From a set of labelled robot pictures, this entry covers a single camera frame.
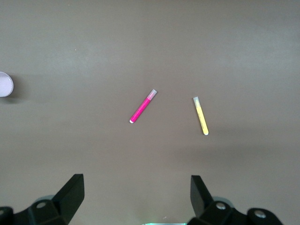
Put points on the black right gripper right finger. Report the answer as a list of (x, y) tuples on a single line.
[(211, 211)]

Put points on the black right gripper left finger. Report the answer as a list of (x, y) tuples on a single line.
[(58, 206)]

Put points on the pink highlighter pen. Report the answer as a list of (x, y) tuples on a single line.
[(141, 109)]

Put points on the pink round pen holder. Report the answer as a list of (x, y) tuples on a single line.
[(4, 84)]

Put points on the yellow highlighter pen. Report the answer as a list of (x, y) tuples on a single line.
[(201, 117)]

